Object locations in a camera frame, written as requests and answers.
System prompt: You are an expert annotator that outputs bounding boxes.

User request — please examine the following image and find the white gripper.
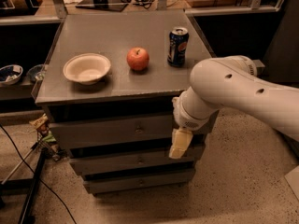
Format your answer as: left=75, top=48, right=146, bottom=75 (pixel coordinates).
left=169, top=97, right=208, bottom=159

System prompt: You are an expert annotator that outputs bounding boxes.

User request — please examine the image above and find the grey top drawer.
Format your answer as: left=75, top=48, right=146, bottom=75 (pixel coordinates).
left=49, top=110, right=220, bottom=149

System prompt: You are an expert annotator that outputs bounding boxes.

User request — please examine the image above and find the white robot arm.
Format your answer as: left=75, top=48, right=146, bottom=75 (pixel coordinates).
left=169, top=56, right=299, bottom=159

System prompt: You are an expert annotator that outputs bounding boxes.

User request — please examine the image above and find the grey drawer cabinet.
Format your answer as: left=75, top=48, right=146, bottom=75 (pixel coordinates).
left=36, top=10, right=213, bottom=182

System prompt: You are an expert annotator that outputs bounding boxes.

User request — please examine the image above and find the grey bottom drawer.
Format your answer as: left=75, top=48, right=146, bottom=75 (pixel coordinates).
left=83, top=168, right=195, bottom=194

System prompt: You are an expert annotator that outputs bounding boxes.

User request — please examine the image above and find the red apple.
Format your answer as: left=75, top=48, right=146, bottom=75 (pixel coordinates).
left=126, top=47, right=150, bottom=71

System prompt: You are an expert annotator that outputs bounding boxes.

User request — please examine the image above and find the blue pepsi can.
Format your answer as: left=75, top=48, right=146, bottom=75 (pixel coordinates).
left=167, top=27, right=189, bottom=67

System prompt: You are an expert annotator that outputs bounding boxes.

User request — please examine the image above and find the grey side shelf block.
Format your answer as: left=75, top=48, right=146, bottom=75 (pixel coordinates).
left=253, top=60, right=265, bottom=76

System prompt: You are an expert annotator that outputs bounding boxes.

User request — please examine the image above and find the white paper bowl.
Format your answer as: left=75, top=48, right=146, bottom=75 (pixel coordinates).
left=63, top=53, right=111, bottom=85

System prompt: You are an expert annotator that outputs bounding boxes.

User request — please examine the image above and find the snack bag on floor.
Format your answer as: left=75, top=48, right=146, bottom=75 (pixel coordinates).
left=29, top=114, right=56, bottom=144

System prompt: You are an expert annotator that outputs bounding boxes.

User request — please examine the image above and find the small dark bowl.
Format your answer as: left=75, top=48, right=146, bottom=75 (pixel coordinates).
left=26, top=64, right=47, bottom=83

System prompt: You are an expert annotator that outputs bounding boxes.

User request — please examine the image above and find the black monitor stand base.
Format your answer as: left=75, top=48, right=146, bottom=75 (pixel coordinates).
left=76, top=0, right=127, bottom=12

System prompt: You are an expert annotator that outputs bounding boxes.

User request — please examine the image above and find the black stand leg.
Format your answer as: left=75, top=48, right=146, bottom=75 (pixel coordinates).
left=18, top=153, right=45, bottom=224

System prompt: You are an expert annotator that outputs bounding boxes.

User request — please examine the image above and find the black floor cable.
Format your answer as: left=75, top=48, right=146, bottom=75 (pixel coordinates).
left=0, top=124, right=78, bottom=224

